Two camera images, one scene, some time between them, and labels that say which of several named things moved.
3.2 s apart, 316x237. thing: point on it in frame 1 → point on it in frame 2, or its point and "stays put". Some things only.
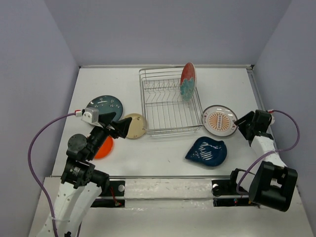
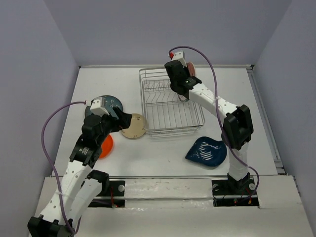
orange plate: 105,149 stays put
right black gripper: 247,117 → 185,69
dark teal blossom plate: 106,104 stays put
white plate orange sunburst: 219,120 → 182,98
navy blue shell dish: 207,150 stays put
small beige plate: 138,126 stays put
